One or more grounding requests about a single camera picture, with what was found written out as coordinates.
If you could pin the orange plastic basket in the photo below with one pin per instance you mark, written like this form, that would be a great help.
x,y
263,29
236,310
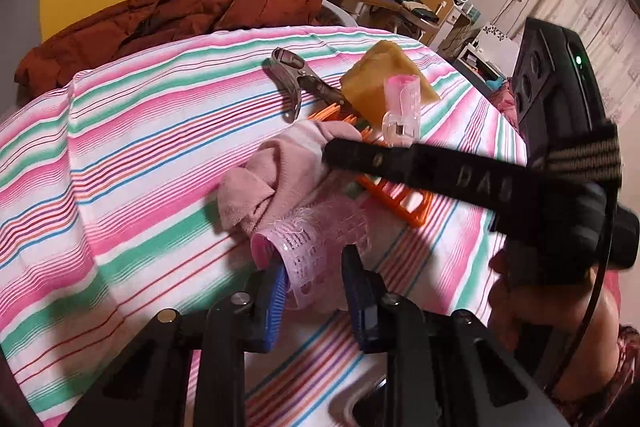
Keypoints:
x,y
400,202

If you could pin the metal pliers tool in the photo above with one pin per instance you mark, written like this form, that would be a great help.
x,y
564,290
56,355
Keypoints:
x,y
290,74

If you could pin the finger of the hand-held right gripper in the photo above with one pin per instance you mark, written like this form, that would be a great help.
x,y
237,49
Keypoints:
x,y
360,154

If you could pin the pink sock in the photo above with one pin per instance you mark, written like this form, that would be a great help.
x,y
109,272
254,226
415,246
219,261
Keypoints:
x,y
280,177

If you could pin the person's right hand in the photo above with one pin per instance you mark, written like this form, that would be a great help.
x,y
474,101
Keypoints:
x,y
540,304

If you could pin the pink mesh hair roller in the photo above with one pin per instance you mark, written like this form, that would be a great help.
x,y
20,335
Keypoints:
x,y
320,242

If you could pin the patterned clothing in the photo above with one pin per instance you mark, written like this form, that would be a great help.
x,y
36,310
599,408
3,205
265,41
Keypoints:
x,y
631,357

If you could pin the grey plastic container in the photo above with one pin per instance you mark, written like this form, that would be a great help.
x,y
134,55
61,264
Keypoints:
x,y
360,399

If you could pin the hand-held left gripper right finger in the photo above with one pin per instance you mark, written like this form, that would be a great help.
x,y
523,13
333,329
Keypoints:
x,y
360,307

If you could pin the pink hair roller with clip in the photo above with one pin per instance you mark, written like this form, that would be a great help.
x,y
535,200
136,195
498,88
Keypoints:
x,y
402,102

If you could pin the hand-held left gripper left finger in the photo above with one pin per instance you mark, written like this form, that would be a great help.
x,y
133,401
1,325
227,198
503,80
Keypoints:
x,y
274,307

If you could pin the white storage box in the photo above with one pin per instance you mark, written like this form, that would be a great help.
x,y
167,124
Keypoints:
x,y
495,39

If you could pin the red-brown padded jacket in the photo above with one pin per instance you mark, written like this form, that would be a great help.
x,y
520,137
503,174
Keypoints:
x,y
200,2

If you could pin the person's right forearm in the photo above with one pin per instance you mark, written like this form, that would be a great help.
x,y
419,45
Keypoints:
x,y
605,332

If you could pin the pink green striped tablecloth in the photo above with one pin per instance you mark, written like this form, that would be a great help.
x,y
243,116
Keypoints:
x,y
150,157

